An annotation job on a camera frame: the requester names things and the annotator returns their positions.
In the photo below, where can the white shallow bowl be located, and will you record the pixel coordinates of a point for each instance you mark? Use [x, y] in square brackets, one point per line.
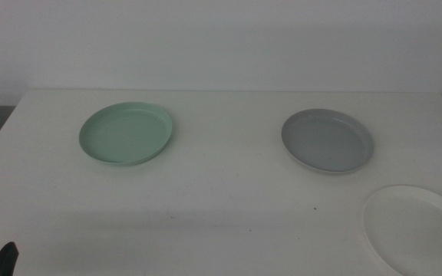
[416, 230]

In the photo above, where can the pale green shallow bowl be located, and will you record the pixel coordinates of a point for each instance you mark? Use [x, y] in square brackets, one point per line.
[125, 134]

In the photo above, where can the grey shallow bowl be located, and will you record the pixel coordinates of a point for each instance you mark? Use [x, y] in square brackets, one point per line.
[326, 142]

